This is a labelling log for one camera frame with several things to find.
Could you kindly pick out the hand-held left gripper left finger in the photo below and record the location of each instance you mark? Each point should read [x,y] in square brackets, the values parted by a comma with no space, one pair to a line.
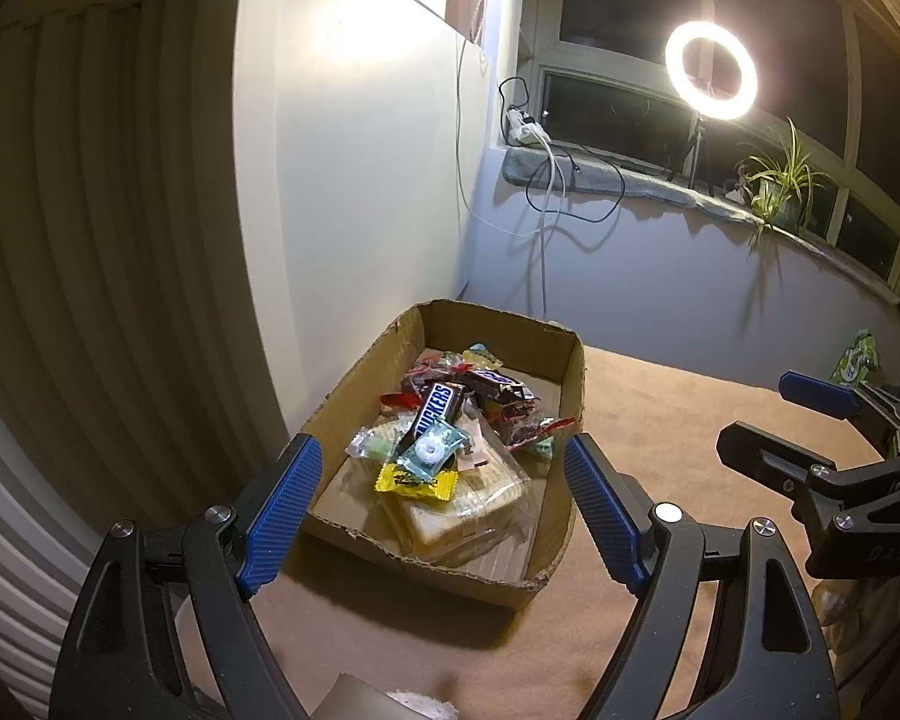
[281,510]

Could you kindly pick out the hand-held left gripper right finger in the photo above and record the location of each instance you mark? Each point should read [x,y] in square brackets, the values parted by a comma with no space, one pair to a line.
[604,510]

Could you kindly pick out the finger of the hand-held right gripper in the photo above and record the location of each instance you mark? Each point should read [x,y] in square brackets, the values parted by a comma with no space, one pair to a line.
[817,394]
[765,450]

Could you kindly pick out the pale green candy packet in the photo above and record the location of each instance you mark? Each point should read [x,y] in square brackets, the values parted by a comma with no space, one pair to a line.
[371,444]

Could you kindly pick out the clear packet with dark contents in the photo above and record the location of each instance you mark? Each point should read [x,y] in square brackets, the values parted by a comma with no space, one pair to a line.
[517,420]

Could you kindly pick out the yellow snack packet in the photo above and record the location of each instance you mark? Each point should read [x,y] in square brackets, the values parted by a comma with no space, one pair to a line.
[412,484]

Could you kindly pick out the pale pink wrapper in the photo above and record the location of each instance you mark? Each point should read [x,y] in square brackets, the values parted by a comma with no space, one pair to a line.
[478,450]

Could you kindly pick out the red candy wrapper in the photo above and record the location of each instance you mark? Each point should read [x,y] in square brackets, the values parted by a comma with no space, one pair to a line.
[397,399]

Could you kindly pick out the dark snack packet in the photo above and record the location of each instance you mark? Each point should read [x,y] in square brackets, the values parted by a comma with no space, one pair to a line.
[495,382]

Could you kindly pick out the brown chocolate bar blue label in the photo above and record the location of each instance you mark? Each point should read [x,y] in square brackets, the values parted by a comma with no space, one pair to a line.
[435,409]

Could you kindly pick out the cardboard box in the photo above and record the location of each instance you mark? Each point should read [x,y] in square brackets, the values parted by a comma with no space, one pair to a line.
[495,345]

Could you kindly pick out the clear red snack packet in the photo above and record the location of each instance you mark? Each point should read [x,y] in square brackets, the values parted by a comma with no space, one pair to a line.
[435,373]

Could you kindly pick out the green snack bag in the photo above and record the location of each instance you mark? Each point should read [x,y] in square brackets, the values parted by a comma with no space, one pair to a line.
[855,360]

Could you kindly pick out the potted spider plant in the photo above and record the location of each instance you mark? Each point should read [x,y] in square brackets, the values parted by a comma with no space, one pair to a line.
[776,199]

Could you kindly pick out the black light tripod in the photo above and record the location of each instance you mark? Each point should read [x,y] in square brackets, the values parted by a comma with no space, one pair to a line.
[696,157]

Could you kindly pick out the stone window sill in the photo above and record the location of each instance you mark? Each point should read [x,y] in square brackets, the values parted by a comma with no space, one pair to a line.
[645,184]

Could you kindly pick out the white cabinet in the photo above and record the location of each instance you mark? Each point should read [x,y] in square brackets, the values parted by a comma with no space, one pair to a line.
[360,165]

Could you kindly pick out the white power strip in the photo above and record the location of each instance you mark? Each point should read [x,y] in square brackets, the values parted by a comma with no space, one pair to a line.
[529,131]

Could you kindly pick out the white window frame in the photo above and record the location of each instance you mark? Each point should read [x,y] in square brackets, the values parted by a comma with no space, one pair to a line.
[540,15]

